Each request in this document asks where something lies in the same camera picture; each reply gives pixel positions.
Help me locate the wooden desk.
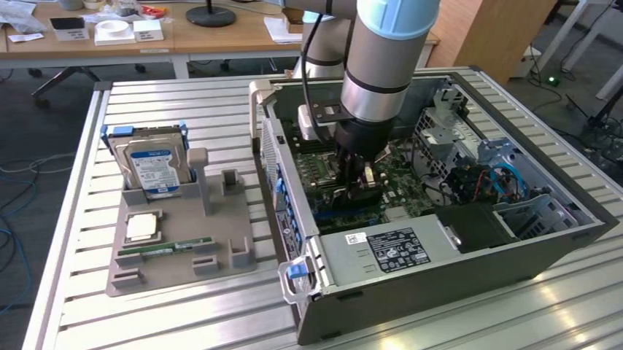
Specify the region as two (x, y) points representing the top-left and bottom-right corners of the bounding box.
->
(0, 0), (442, 79)

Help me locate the black round lamp base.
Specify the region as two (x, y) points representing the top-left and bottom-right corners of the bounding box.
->
(184, 0), (239, 28)

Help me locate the blue expansion slot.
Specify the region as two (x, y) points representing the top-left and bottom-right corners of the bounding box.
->
(312, 207), (367, 221)

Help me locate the white tape roll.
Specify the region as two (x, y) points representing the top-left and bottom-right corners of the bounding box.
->
(96, 20), (128, 37)

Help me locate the grey power supply unit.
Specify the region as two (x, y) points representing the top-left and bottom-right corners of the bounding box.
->
(304, 214), (462, 287)

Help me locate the grey printed parts rack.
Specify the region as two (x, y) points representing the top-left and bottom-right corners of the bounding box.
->
(104, 147), (259, 298)

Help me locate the wooden cabinet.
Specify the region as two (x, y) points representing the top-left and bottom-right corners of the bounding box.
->
(427, 0), (559, 85)

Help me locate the blue floor cable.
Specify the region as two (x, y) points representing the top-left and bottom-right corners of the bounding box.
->
(0, 171), (40, 314)

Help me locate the silver disk bay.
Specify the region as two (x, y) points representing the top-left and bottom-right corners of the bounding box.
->
(491, 192), (596, 244)

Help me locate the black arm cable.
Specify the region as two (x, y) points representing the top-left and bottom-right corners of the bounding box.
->
(300, 0), (336, 144)

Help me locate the perforated metal disk bay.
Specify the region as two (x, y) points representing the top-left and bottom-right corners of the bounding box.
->
(412, 106), (488, 183)

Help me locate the CPU socket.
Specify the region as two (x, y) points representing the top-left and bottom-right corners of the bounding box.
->
(323, 151), (342, 179)

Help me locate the dark grey PC case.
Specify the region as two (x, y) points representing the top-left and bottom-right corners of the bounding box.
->
(247, 65), (620, 346)

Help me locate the white box with black top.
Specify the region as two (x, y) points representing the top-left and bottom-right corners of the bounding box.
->
(48, 17), (92, 42)

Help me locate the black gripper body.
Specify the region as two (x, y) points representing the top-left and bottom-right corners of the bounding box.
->
(334, 119), (394, 163)

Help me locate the green motherboard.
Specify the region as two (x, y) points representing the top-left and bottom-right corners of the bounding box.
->
(280, 122), (442, 236)

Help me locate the black chair base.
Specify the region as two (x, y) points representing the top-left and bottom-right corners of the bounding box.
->
(29, 64), (149, 109)

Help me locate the crumpled plastic bag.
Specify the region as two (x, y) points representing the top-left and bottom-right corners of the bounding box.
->
(0, 0), (49, 36)

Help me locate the silver chipset heatsink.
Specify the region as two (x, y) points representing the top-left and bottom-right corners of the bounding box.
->
(383, 208), (415, 223)

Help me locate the white flat box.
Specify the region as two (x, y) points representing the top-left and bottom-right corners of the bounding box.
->
(93, 28), (137, 47)

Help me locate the hard disk with blue label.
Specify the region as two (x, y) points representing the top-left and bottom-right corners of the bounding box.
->
(120, 140), (195, 201)

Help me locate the white cube box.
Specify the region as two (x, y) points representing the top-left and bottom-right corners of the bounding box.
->
(132, 18), (164, 44)

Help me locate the black plastic shroud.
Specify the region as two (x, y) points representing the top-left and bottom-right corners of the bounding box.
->
(435, 202), (520, 254)

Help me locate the hard disk with blue caddy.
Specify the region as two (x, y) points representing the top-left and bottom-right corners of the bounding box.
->
(99, 122), (191, 193)

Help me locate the silver CPU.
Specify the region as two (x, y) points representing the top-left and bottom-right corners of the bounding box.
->
(124, 214), (160, 241)

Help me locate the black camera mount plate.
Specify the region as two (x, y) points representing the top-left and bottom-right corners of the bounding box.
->
(308, 101), (355, 125)

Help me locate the blue wire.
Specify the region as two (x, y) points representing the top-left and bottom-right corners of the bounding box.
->
(488, 163), (531, 201)

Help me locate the green RAM stick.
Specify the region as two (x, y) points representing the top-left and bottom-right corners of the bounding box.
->
(117, 237), (215, 256)

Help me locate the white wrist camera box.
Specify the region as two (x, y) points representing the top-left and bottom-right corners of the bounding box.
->
(298, 104), (336, 141)

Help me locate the low profile graphics card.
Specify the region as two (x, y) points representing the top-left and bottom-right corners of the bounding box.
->
(331, 185), (384, 213)

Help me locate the white floor cable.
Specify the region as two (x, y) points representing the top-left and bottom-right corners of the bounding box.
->
(0, 151), (75, 175)

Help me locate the white paper stack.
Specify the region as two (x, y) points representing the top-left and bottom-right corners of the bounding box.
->
(262, 16), (306, 44)

